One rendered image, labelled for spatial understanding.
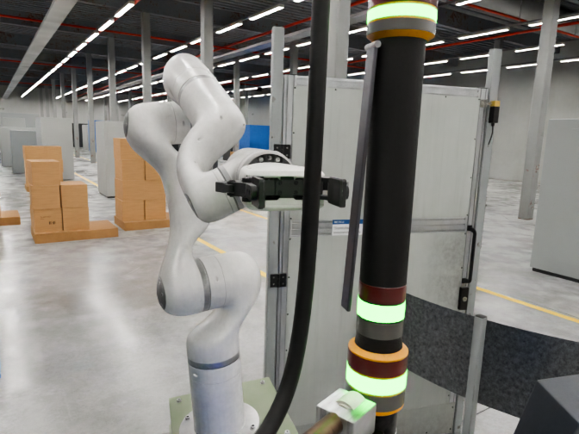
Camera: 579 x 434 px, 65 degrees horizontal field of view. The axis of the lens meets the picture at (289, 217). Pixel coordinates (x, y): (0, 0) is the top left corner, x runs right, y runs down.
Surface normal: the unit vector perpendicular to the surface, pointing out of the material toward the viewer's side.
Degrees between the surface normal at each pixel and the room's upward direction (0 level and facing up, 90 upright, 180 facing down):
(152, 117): 64
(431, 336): 90
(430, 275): 90
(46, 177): 90
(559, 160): 90
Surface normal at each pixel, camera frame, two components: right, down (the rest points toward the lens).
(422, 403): 0.26, 0.17
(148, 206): 0.55, 0.16
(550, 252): -0.84, 0.07
